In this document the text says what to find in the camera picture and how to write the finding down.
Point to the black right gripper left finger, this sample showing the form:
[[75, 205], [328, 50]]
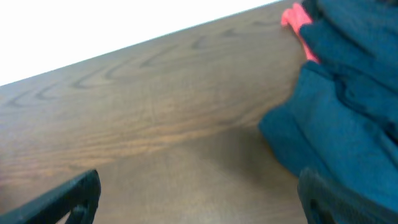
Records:
[[77, 197]]

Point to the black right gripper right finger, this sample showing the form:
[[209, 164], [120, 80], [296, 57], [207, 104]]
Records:
[[325, 201]]

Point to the red garment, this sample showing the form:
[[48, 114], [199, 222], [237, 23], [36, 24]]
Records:
[[296, 17]]

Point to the navy blue clothes pile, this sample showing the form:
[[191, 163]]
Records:
[[341, 119]]

